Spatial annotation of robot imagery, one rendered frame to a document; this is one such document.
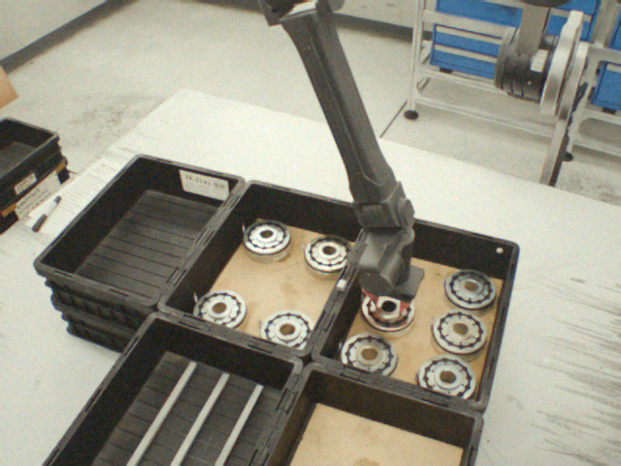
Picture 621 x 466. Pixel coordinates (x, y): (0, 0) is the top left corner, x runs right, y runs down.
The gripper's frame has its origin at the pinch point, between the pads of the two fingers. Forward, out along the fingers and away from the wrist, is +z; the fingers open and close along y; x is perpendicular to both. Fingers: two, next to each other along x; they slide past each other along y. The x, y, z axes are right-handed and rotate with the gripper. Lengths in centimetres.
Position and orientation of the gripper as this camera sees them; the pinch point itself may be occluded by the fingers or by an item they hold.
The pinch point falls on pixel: (389, 304)
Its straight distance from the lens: 116.1
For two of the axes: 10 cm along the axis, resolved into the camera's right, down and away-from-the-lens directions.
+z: 0.2, 6.9, 7.2
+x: 4.0, -6.7, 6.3
